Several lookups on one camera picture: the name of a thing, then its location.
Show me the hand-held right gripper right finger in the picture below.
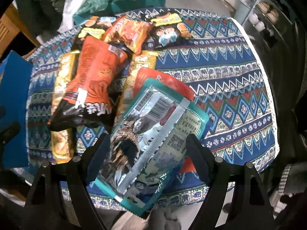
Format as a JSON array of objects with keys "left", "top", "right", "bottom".
[{"left": 186, "top": 134, "right": 279, "bottom": 230}]

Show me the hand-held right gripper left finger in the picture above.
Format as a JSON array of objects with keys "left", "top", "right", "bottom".
[{"left": 24, "top": 133, "right": 111, "bottom": 230}]

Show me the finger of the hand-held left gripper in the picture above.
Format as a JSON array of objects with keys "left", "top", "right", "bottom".
[{"left": 0, "top": 121, "right": 21, "bottom": 146}]

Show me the blue cardboard box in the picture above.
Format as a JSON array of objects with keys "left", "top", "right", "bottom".
[{"left": 0, "top": 50, "right": 34, "bottom": 168}]

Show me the teal silver snack packet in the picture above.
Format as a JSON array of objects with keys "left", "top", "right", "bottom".
[{"left": 95, "top": 78, "right": 213, "bottom": 218}]

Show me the long yellow snack packet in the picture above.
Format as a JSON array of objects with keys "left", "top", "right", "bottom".
[{"left": 50, "top": 50, "right": 79, "bottom": 164}]

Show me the orange black chip bag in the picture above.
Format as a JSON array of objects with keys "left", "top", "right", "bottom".
[{"left": 47, "top": 36, "right": 129, "bottom": 132}]

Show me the orange red snack packet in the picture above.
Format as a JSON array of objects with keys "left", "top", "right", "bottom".
[{"left": 102, "top": 16, "right": 155, "bottom": 55}]

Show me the blue patterned tablecloth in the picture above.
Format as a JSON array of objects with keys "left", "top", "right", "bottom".
[{"left": 12, "top": 7, "right": 281, "bottom": 211}]

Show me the wooden cabinet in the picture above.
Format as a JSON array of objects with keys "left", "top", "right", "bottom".
[{"left": 0, "top": 5, "right": 40, "bottom": 60}]

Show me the yellow brown snack packet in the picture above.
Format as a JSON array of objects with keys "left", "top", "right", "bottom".
[{"left": 120, "top": 50, "right": 159, "bottom": 115}]

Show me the black hanging coat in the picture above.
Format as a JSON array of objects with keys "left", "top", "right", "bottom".
[{"left": 14, "top": 0, "right": 70, "bottom": 39}]

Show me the black yellow snack packet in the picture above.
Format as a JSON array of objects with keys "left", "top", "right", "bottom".
[{"left": 73, "top": 16, "right": 120, "bottom": 51}]

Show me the black cartoon snack packet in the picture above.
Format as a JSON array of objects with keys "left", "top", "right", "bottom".
[{"left": 141, "top": 11, "right": 195, "bottom": 49}]

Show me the white plastic bag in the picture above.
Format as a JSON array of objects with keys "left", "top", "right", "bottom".
[{"left": 58, "top": 0, "right": 116, "bottom": 33}]

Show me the black shoe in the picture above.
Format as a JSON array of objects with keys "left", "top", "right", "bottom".
[{"left": 261, "top": 29, "right": 276, "bottom": 44}]

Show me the teal crumpled cloth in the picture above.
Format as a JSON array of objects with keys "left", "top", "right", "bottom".
[{"left": 73, "top": 0, "right": 167, "bottom": 25}]

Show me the beige shoe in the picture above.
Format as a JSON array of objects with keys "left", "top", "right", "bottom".
[
  {"left": 265, "top": 10, "right": 280, "bottom": 23},
  {"left": 255, "top": 1, "right": 270, "bottom": 11}
]

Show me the metal shoe rack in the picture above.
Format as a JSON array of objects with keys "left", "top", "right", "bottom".
[{"left": 240, "top": 0, "right": 298, "bottom": 51}]

